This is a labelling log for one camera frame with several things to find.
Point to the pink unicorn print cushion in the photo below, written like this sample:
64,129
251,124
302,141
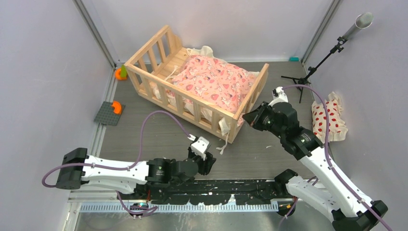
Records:
212,79

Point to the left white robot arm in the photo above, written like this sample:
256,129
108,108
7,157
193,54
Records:
80,169

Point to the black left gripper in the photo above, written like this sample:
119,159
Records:
206,165

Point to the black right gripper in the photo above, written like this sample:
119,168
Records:
254,118

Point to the small teal block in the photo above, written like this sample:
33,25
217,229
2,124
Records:
293,59

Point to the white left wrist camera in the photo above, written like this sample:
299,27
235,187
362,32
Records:
199,146

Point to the orange and green toy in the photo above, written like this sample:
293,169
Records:
121,73

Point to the white strawberry print pillow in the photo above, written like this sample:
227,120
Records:
337,127

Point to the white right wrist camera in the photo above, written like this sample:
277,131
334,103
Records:
279,96

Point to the microphone on black stand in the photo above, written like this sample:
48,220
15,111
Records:
361,22

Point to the wooden slatted pet bed frame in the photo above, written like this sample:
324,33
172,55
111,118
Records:
155,60

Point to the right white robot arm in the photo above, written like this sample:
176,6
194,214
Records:
344,204

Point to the grey building block plate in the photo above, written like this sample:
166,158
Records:
106,116

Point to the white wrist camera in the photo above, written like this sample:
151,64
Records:
199,146
279,96

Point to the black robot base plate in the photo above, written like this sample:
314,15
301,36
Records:
211,192

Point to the orange arch toy block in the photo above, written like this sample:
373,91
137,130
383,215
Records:
116,107

